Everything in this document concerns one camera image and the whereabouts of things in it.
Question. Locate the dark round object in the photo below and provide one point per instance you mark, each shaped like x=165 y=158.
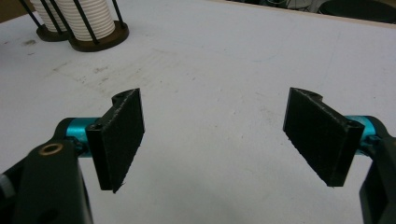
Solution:
x=358 y=11

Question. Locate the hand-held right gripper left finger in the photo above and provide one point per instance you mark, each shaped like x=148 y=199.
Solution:
x=116 y=137

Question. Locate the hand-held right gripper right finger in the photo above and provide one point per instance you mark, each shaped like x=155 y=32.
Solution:
x=320 y=137

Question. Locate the white spool on wooden base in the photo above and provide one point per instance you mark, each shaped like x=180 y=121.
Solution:
x=102 y=35

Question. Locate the stack of white cups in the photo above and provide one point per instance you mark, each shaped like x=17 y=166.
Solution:
x=87 y=17
x=46 y=14

